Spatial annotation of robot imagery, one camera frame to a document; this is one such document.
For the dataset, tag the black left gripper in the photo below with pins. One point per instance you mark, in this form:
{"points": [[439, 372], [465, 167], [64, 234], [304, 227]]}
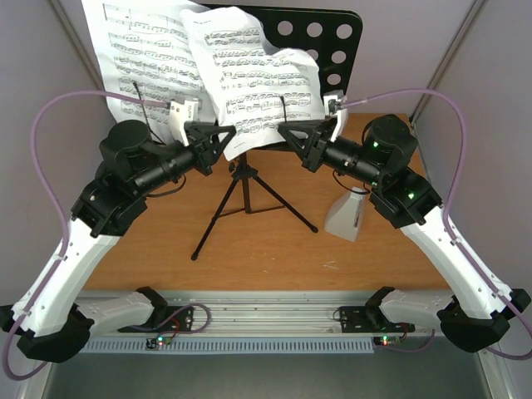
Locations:
{"points": [[208, 153]]}

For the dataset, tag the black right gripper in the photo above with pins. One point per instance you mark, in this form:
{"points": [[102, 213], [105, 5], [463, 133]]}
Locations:
{"points": [[312, 150]]}

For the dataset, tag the sheet music page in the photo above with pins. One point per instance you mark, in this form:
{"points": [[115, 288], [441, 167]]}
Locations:
{"points": [[252, 85]]}

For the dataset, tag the white metronome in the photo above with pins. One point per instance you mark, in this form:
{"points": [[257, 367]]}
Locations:
{"points": [[344, 218]]}

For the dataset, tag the black tripod music stand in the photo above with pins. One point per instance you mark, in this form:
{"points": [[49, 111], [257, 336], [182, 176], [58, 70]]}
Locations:
{"points": [[331, 38]]}

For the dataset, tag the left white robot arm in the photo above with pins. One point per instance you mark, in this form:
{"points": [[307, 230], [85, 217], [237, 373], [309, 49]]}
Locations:
{"points": [[50, 325]]}

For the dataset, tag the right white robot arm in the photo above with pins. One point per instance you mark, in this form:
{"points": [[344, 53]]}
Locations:
{"points": [[477, 313]]}

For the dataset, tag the white sheet paper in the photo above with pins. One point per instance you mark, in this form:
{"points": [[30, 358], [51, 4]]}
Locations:
{"points": [[144, 43]]}

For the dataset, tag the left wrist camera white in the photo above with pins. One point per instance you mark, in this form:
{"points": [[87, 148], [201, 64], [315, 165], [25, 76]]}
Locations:
{"points": [[181, 112]]}

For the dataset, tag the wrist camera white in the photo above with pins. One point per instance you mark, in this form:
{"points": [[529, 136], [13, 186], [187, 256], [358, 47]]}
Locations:
{"points": [[333, 107], [181, 112]]}

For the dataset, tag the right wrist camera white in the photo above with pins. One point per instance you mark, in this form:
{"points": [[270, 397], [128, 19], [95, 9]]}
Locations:
{"points": [[333, 107]]}

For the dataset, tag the aluminium front rail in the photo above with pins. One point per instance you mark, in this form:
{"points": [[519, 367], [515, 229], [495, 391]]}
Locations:
{"points": [[270, 313]]}

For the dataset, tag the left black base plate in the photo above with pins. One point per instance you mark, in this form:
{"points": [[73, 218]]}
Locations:
{"points": [[178, 318]]}

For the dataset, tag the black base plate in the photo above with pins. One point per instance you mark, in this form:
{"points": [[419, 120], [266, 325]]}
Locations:
{"points": [[360, 319], [178, 318]]}

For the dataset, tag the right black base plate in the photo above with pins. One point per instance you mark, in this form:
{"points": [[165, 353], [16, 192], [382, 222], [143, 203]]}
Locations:
{"points": [[360, 319]]}

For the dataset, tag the aluminium frame rail left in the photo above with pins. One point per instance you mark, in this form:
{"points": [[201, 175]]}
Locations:
{"points": [[76, 44]]}

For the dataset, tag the aluminium frame rail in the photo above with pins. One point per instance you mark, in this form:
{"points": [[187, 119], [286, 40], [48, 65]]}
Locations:
{"points": [[76, 44], [471, 17]]}

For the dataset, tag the aluminium frame rail right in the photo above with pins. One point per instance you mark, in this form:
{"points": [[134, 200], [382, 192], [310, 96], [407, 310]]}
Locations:
{"points": [[471, 17]]}

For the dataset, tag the grey slotted cable duct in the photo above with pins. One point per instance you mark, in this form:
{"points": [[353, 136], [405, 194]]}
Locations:
{"points": [[191, 346]]}

